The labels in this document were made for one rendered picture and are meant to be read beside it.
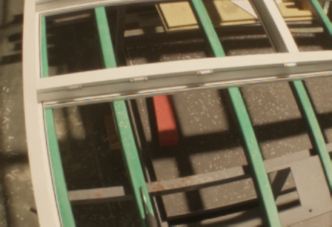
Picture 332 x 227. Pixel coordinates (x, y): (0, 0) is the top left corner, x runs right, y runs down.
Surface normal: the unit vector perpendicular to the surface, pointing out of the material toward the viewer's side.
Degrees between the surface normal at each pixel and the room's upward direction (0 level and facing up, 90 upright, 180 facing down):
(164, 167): 0
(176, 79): 90
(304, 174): 0
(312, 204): 0
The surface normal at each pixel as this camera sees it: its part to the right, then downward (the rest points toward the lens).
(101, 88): 0.19, 0.76
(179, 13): 0.06, -0.63
